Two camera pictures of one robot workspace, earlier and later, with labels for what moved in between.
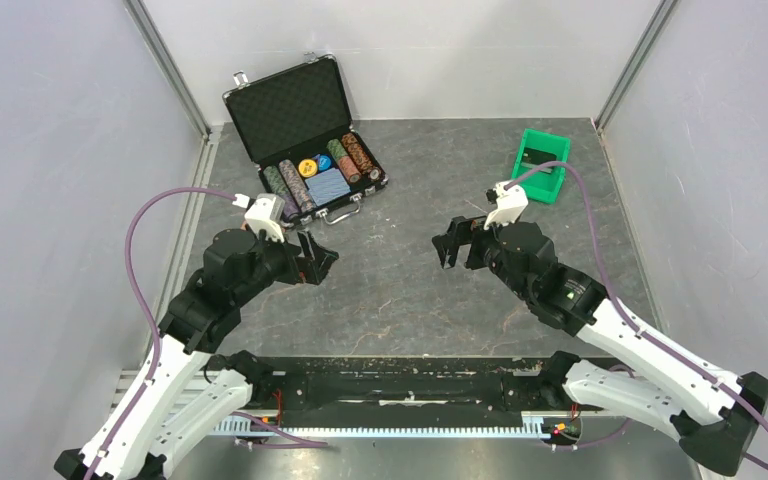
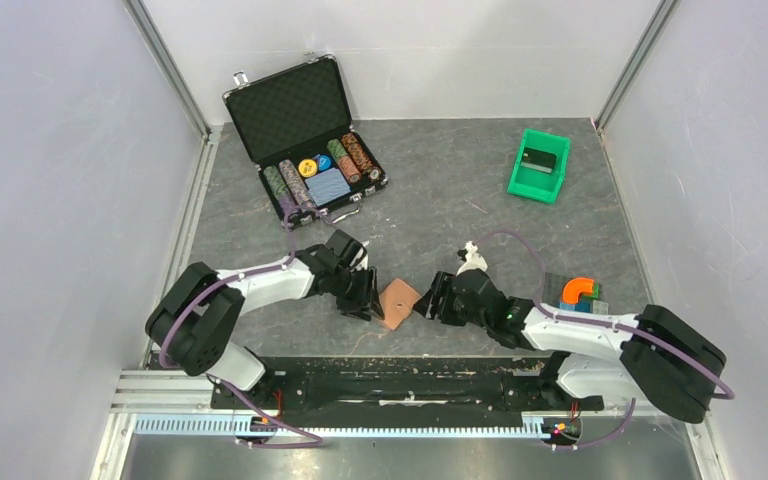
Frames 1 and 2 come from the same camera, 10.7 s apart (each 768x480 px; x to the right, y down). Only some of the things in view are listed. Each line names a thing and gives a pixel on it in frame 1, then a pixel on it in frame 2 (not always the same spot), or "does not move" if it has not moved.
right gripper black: x=462 y=231 to x=428 y=304
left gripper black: x=300 y=269 to x=366 y=303
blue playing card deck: x=327 y=187 does not move
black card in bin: x=535 y=156 does not move
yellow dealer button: x=307 y=168 does not move
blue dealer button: x=325 y=162 does not move
